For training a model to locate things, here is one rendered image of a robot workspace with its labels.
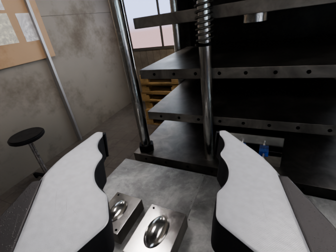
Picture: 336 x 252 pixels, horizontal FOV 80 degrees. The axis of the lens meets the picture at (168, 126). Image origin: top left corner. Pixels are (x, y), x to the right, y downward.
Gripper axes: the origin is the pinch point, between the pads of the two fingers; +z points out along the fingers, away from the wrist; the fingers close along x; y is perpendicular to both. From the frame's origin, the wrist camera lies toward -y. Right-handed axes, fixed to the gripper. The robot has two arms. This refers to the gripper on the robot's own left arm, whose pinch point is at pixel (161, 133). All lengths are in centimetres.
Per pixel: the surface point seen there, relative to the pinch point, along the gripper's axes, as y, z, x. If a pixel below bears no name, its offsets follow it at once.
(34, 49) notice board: 27, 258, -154
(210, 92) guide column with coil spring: 24, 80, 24
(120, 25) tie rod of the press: -4, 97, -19
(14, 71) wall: 47, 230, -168
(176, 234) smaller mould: 59, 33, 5
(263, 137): 44, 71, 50
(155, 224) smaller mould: 61, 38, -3
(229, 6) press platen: -11, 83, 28
